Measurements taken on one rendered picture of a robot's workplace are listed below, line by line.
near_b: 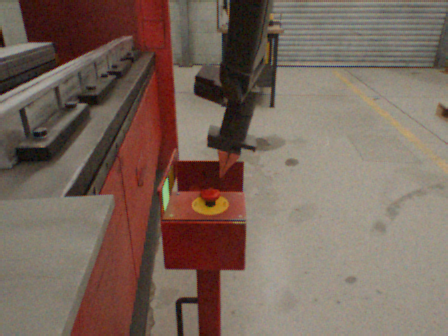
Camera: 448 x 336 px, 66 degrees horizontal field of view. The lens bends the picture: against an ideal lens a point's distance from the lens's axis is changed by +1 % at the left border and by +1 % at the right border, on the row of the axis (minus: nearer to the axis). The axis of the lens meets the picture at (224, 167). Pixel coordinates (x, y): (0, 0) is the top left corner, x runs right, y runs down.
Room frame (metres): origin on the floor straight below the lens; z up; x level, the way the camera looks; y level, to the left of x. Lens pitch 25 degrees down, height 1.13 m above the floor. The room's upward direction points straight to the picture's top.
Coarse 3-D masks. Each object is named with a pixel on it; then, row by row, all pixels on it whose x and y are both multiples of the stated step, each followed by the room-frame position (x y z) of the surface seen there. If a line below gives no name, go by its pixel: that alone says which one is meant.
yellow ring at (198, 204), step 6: (198, 198) 0.59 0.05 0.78; (222, 198) 0.59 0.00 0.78; (192, 204) 0.57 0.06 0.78; (198, 204) 0.57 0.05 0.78; (204, 204) 0.57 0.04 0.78; (216, 204) 0.57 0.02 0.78; (222, 204) 0.57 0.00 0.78; (228, 204) 0.57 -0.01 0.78; (198, 210) 0.55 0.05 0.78; (204, 210) 0.55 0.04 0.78; (210, 210) 0.55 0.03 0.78; (216, 210) 0.55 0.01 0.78; (222, 210) 0.55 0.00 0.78
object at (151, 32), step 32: (32, 0) 2.19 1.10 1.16; (64, 0) 2.21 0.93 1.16; (96, 0) 2.23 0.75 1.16; (128, 0) 2.25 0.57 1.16; (160, 0) 2.27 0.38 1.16; (32, 32) 2.19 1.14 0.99; (64, 32) 2.21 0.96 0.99; (96, 32) 2.23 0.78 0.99; (128, 32) 2.25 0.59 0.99; (160, 32) 2.27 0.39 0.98; (160, 64) 2.27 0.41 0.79; (160, 96) 2.27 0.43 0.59; (160, 160) 2.26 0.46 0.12
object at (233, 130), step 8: (224, 112) 0.67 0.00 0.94; (232, 112) 0.65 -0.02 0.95; (224, 120) 0.65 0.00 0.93; (232, 120) 0.64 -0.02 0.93; (240, 120) 0.64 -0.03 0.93; (248, 120) 0.65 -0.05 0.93; (216, 128) 0.69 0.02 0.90; (224, 128) 0.65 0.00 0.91; (232, 128) 0.64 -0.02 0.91; (240, 128) 0.64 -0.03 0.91; (248, 128) 0.66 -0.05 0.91; (208, 136) 0.64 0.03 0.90; (216, 136) 0.64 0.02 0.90; (224, 136) 0.65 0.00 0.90; (232, 136) 0.64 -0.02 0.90; (240, 136) 0.64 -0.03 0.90; (248, 136) 0.68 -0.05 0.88; (232, 144) 0.64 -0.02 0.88; (240, 144) 0.63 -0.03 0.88; (248, 144) 0.64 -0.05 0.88
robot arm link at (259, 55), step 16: (240, 0) 0.51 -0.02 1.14; (256, 0) 0.50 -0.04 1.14; (272, 0) 0.52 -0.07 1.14; (240, 16) 0.52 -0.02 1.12; (256, 16) 0.51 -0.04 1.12; (240, 32) 0.54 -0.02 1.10; (256, 32) 0.53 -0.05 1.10; (224, 48) 0.57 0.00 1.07; (240, 48) 0.55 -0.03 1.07; (256, 48) 0.55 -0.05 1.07; (224, 64) 0.59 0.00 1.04; (240, 64) 0.57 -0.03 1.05; (256, 64) 0.58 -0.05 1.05; (240, 80) 0.59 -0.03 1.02
